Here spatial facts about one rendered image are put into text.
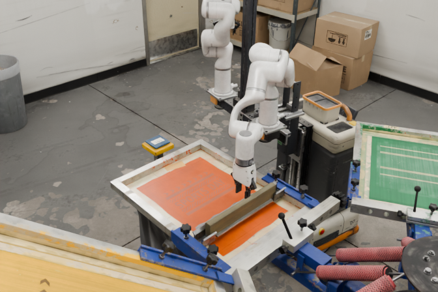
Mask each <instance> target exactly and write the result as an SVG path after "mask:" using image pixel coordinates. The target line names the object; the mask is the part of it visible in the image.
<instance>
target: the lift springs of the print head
mask: <svg viewBox="0 0 438 292"><path fill-rule="evenodd" d="M412 241H414V239H412V238H411V237H404V238H403V239H402V240H401V246H393V247H374V248H339V249H337V251H336V254H327V255H328V256H330V257H332V256H336V258H337V260H338V261H339V262H401V261H402V253H403V250H404V249H405V247H406V246H407V245H408V244H409V243H410V242H412ZM296 273H316V275H317V277H318V278H319V279H320V280H347V281H365V282H372V283H370V284H368V285H367V286H365V287H363V288H362V289H359V290H358V291H356V292H393V291H394V290H396V288H395V287H396V285H395V283H394V282H395V281H396V280H398V279H399V278H401V277H403V276H405V274H404V272H393V271H392V269H391V268H390V267H389V266H388V265H319V266H318V267H317V268H316V271H297V270H296ZM393 275H399V276H397V277H395V278H394V279H392V278H393Z"/></svg>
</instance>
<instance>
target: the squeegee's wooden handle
mask: <svg viewBox="0 0 438 292"><path fill-rule="evenodd" d="M275 192H276V185H275V184H274V183H273V182H271V183H269V184H268V185H266V186H264V187H263V188H261V189H259V190H258V191H256V192H254V193H253V194H251V195H250V197H248V198H247V199H243V200H242V201H240V202H238V203H237V204H235V205H234V206H232V207H230V208H228V209H227V210H225V211H224V212H222V213H220V214H219V215H217V216H215V217H214V218H212V219H211V220H209V221H208V222H206V223H205V236H206V237H207V236H209V235H210V234H212V233H214V232H215V231H216V232H217V233H219V232H220V231H221V230H223V229H225V228H226V227H227V226H230V225H231V224H232V223H234V222H236V221H237V220H238V219H240V218H242V217H243V216H245V215H246V214H248V213H249V212H251V211H253V210H254V209H256V208H257V207H259V206H260V205H262V204H264V203H265V202H266V201H268V200H269V199H273V194H274V193H275Z"/></svg>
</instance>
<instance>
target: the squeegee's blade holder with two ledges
mask: <svg viewBox="0 0 438 292"><path fill-rule="evenodd" d="M272 202H273V199H269V200H268V201H266V202H265V203H264V204H262V205H260V206H259V207H257V208H256V209H254V210H253V211H251V212H249V213H248V214H246V215H245V216H243V217H242V218H240V219H238V220H237V221H236V222H234V223H232V224H231V225H230V226H227V227H226V228H225V229H223V230H221V231H220V232H219V233H217V234H216V237H217V238H218V237H219V236H221V235H223V234H224V233H226V232H227V231H229V230H230V229H232V228H233V227H235V226H236V225H238V224H239V223H241V222H243V221H244V220H245V219H247V218H249V217H250V216H251V215H253V214H255V213H256V212H257V211H259V210H261V209H262V208H264V207H266V206H267V205H268V204H270V203H272Z"/></svg>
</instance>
